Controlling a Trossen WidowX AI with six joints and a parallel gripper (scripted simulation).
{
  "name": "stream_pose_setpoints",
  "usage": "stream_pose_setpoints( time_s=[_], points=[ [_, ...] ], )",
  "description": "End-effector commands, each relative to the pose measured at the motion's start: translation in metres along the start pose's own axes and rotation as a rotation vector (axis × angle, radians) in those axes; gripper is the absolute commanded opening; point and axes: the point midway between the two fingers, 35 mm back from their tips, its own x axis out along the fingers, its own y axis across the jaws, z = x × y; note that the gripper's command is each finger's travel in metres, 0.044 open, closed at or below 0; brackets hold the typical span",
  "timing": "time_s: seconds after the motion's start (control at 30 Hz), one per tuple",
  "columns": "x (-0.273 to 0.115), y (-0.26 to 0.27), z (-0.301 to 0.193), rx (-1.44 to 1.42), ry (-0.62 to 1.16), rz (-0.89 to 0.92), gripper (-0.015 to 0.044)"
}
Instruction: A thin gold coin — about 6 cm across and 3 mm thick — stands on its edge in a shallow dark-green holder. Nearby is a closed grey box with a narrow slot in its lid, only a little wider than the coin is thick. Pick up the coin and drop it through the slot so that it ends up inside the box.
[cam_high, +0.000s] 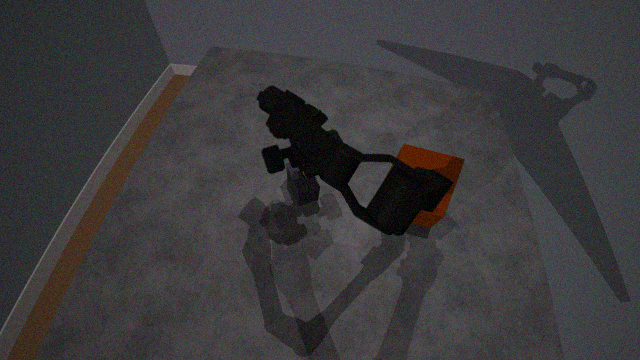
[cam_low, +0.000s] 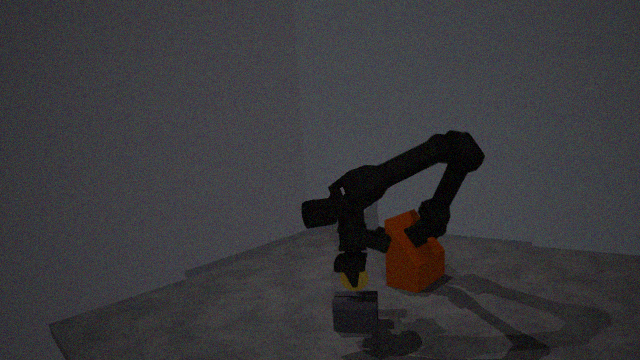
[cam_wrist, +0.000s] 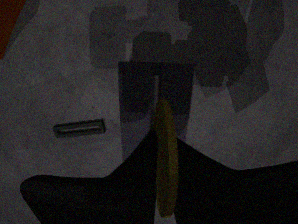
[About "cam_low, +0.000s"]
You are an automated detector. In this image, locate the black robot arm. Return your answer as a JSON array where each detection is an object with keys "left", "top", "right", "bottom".
[{"left": 301, "top": 130, "right": 485, "bottom": 253}]

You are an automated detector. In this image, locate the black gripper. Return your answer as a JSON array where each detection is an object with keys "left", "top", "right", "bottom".
[{"left": 334, "top": 221, "right": 367, "bottom": 288}]

